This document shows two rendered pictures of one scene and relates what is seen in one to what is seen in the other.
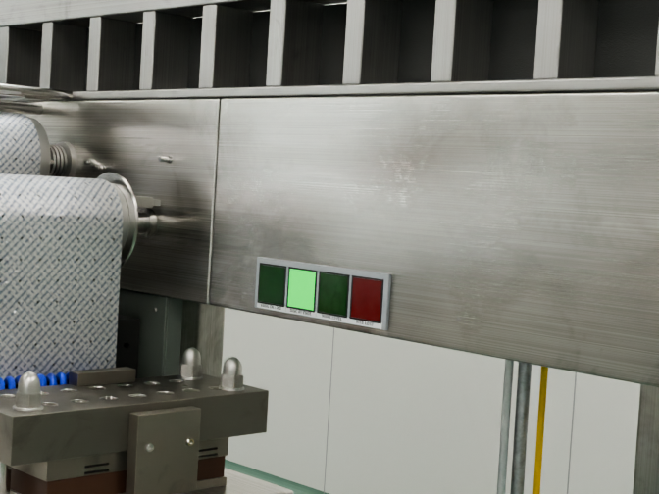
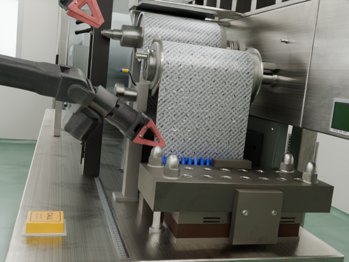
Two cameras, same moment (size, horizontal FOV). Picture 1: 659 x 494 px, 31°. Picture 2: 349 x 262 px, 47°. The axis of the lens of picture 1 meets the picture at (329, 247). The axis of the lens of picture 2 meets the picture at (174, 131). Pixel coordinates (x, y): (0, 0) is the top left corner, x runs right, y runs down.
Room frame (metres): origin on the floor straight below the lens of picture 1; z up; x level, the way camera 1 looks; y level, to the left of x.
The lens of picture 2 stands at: (0.75, 0.00, 1.23)
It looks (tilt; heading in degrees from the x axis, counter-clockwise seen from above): 7 degrees down; 27
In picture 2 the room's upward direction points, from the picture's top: 6 degrees clockwise
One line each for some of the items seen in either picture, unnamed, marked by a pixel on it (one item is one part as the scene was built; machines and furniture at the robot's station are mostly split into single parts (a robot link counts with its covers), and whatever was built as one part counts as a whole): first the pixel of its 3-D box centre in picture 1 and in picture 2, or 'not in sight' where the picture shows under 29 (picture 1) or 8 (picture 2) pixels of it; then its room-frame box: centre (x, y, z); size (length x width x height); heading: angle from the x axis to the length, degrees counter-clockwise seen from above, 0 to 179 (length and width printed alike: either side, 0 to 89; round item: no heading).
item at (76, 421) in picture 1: (116, 414); (233, 186); (1.59, 0.27, 1.00); 0.40 x 0.16 x 0.06; 134
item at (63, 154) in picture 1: (47, 161); (227, 49); (1.99, 0.48, 1.33); 0.07 x 0.07 x 0.07; 44
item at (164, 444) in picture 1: (165, 452); (256, 217); (1.54, 0.20, 0.96); 0.10 x 0.03 x 0.11; 134
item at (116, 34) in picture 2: not in sight; (111, 34); (1.73, 0.75, 1.33); 0.06 x 0.03 x 0.03; 134
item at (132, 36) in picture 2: not in sight; (131, 36); (1.77, 0.70, 1.33); 0.06 x 0.06 x 0.06; 44
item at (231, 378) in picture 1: (231, 372); (310, 171); (1.67, 0.13, 1.05); 0.04 x 0.04 x 0.04
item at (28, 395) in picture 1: (28, 389); (172, 166); (1.45, 0.36, 1.05); 0.04 x 0.04 x 0.04
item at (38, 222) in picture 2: not in sight; (45, 221); (1.33, 0.57, 0.91); 0.07 x 0.07 x 0.02; 44
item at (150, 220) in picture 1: (130, 222); (261, 78); (1.81, 0.30, 1.25); 0.07 x 0.04 x 0.04; 134
